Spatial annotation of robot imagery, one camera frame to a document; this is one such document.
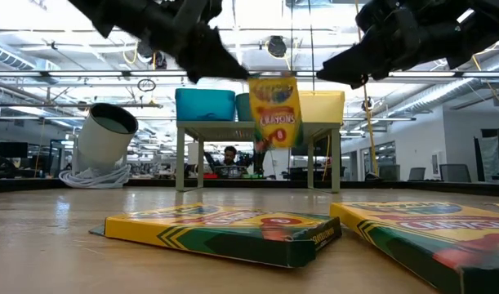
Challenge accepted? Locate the black computer monitor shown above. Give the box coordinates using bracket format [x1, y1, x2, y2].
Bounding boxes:
[0, 141, 29, 159]

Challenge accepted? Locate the white coiled cable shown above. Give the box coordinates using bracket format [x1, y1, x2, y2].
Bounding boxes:
[58, 164, 132, 189]

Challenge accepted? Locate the black hanging cable loop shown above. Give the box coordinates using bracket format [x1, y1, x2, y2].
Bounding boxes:
[136, 78, 157, 93]

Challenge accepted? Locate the black aluminium table frame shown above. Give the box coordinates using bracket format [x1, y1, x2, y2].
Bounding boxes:
[0, 176, 499, 198]

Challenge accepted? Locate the person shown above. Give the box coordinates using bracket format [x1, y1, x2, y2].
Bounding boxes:
[213, 145, 250, 180]

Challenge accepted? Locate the small teal plastic bin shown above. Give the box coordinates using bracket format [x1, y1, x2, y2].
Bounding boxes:
[235, 93, 253, 123]

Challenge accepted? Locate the white tipped cylinder container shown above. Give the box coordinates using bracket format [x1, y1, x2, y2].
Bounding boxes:
[71, 102, 140, 176]

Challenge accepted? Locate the yellow hanging cable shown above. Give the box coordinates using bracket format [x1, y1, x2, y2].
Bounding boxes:
[361, 83, 381, 177]

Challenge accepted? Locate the blue plastic bin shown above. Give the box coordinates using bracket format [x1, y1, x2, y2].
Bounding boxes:
[174, 88, 236, 123]

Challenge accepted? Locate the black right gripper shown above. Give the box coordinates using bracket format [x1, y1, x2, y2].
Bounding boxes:
[315, 0, 467, 91]

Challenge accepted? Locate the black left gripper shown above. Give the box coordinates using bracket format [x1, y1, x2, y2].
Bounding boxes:
[109, 0, 251, 85]

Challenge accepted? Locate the yellow plastic bin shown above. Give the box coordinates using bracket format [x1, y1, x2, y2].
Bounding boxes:
[296, 90, 346, 124]

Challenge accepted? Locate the pale green small shelf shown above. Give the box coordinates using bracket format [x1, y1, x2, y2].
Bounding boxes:
[176, 121, 342, 194]

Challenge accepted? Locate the yellow Crayola crayon box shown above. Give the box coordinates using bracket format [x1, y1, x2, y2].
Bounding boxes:
[88, 203, 343, 270]
[247, 75, 305, 154]
[329, 201, 499, 294]

